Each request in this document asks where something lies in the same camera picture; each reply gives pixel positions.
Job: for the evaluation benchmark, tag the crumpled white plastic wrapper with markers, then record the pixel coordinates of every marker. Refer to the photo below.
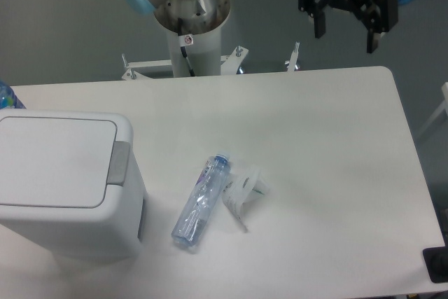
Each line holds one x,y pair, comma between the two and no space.
242,189

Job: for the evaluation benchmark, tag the clear plastic water bottle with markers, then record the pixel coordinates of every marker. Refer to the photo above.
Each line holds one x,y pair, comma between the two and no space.
202,200

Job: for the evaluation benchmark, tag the black clamp device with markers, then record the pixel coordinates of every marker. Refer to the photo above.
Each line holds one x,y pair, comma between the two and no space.
436,263

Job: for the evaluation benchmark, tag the white plastic trash can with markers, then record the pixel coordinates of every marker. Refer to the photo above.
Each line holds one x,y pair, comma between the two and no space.
70,182

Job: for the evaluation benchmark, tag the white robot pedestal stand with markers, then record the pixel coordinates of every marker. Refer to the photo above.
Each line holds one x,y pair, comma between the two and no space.
190,55

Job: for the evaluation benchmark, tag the blue labelled bottle at edge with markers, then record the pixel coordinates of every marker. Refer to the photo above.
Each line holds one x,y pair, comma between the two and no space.
9,100

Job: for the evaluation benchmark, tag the white frame at right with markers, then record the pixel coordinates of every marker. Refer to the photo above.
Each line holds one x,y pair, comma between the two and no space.
438,116

